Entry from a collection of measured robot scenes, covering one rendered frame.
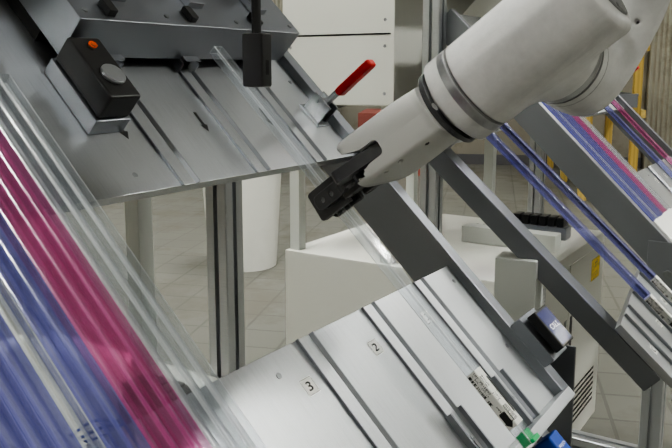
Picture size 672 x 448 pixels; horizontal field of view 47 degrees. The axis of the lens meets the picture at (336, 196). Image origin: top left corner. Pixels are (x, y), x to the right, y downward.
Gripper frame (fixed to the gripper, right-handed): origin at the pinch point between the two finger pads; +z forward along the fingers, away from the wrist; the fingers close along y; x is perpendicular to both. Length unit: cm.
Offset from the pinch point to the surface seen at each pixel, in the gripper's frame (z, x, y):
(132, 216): 44, -21, -17
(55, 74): 7.3, -20.6, 18.5
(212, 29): 2.9, -23.3, -0.8
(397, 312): 3.3, 12.8, -3.7
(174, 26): 2.9, -23.3, 5.1
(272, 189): 201, -88, -268
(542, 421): -1.4, 29.6, -9.1
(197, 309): 216, -44, -191
